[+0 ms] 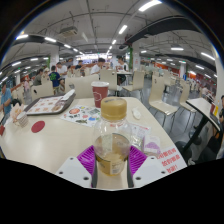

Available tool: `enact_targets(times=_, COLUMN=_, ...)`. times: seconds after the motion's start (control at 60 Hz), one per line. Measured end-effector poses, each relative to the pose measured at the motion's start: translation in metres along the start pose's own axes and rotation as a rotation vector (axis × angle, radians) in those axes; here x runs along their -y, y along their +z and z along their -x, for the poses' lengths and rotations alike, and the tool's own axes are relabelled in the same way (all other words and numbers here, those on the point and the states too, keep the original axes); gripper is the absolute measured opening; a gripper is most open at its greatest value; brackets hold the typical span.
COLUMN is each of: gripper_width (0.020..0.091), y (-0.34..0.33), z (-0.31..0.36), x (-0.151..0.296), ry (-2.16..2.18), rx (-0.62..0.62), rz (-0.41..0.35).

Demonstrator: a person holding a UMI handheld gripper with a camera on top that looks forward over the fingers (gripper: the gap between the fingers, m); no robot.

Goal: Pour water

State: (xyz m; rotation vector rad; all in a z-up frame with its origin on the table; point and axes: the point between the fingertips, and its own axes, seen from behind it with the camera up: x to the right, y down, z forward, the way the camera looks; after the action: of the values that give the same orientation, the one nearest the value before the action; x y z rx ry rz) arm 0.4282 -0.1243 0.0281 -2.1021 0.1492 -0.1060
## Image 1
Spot clear bottle with tan cap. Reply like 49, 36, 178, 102
92, 96, 133, 177

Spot group of ceiling lights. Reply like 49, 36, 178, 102
0, 0, 218, 84

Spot purple printed packet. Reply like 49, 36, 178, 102
142, 134, 162, 157

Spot group of beige chairs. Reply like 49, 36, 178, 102
16, 66, 214, 111

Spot flat round red coaster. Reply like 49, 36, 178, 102
30, 120, 46, 134

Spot ceiling air conditioner unit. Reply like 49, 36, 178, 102
59, 25, 79, 38

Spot white paper napkin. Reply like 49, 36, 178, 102
59, 88, 76, 102

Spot neighbouring beige table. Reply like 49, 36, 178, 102
185, 97, 223, 134

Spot small white packet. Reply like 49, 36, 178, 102
131, 107, 143, 120

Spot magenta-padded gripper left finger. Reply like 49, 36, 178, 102
55, 144, 98, 189

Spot person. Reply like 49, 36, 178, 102
55, 61, 69, 79
90, 57, 106, 75
33, 68, 44, 86
115, 55, 130, 73
48, 65, 63, 93
0, 82, 13, 116
74, 59, 84, 70
186, 94, 224, 164

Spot clear plastic bag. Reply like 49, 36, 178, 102
129, 122, 152, 148

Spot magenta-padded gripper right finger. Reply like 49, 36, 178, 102
126, 145, 169, 189

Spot white notice with red text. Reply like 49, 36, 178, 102
156, 145, 188, 175

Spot printed sticker sheet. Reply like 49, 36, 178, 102
60, 104, 102, 128

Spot dark tray with paper liner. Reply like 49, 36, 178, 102
23, 94, 77, 116

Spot red paper cup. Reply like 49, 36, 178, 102
90, 80, 110, 108

